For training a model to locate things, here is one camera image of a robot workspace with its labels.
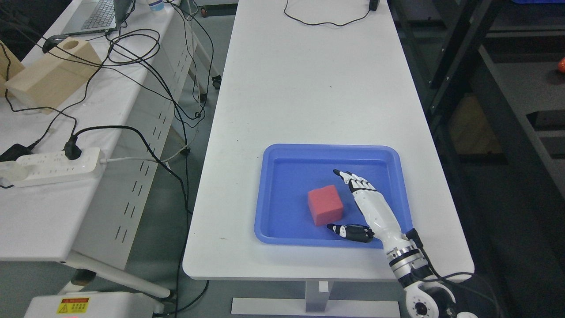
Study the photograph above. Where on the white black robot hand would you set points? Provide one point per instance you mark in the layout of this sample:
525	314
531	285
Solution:
380	219

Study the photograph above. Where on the pink foam block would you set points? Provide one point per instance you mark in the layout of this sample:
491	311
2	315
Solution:
325	205

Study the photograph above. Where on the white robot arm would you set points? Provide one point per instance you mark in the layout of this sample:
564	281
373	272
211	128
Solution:
427	295

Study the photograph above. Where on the blue plastic tray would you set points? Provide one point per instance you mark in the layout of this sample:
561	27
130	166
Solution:
290	171

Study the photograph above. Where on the black metal shelf right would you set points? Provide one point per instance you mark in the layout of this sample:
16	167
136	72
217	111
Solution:
487	74

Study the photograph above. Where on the wooden block with hole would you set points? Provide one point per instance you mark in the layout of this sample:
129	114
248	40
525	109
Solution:
57	75

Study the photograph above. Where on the white table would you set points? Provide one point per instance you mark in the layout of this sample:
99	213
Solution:
323	79

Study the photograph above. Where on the white desk left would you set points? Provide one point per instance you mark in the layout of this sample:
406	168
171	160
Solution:
91	223

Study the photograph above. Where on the white black floor device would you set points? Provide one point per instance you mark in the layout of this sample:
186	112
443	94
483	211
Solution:
118	304

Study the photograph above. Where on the silver laptop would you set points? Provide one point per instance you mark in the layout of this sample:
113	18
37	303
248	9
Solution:
96	16

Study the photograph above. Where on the white power strip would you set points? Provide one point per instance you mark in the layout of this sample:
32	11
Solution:
50	168

